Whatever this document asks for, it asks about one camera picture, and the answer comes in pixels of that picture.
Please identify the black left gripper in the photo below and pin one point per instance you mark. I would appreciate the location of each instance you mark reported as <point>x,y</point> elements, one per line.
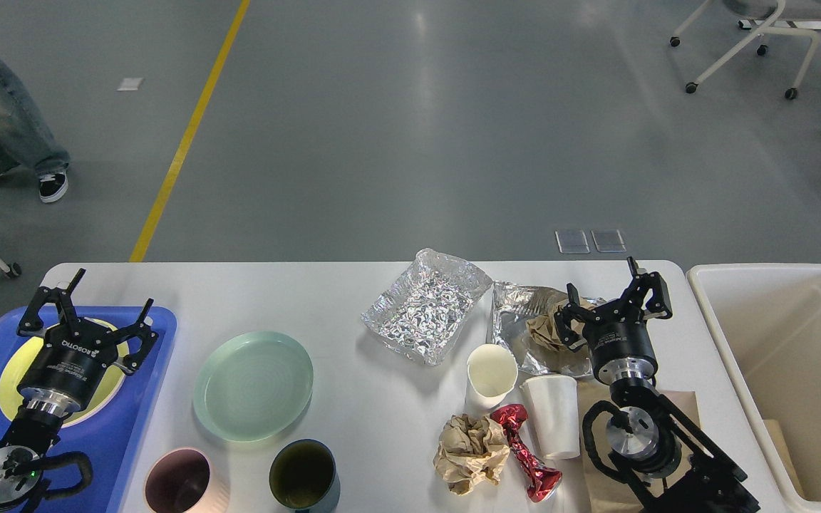
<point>63,363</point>

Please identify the crumpled foil tray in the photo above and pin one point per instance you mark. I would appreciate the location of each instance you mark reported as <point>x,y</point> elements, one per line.
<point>422,313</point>

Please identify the flat foil sheet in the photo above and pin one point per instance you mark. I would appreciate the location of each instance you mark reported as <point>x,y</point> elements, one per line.
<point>512,306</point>

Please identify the pink ribbed mug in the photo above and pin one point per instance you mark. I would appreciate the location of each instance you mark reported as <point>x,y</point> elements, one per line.
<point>186,480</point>

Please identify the mint green plate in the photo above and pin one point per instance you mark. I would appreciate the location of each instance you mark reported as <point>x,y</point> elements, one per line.
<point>253,386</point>

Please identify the crumpled brown paper on foil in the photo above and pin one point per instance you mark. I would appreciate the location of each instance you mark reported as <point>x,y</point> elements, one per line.
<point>543,331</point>

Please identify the red foil wrapper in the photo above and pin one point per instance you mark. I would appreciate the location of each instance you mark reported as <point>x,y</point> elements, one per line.
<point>542,480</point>

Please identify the yellow plate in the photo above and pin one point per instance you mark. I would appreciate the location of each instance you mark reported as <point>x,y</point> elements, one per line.
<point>75,386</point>

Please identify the white paper cup upright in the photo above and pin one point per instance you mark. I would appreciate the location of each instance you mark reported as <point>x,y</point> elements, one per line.
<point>492,372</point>

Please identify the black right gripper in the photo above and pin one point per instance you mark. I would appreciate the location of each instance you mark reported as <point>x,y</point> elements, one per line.
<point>621,346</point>

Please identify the crumpled brown paper ball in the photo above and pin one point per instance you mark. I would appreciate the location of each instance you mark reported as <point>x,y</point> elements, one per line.
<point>470,451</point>

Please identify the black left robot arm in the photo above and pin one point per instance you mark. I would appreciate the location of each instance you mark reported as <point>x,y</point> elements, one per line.
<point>28,474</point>

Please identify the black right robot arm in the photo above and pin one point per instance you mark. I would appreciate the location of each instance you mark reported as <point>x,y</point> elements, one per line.
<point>639,437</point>

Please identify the blue plastic tray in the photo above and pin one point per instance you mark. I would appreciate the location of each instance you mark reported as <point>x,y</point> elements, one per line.
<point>112,437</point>

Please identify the white rolling chair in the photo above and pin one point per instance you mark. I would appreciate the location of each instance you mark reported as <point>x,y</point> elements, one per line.
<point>761,19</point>

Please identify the white paper cup inverted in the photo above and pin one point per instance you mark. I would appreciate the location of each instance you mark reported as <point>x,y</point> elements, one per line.
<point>554,410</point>

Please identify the dark teal cup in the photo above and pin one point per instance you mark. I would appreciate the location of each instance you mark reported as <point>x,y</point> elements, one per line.
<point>304,478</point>

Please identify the brown paper bag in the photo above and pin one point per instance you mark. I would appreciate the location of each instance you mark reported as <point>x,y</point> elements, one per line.
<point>606,495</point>

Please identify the beige plastic bin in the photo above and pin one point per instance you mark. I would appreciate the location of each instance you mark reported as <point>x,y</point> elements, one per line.
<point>766,322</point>

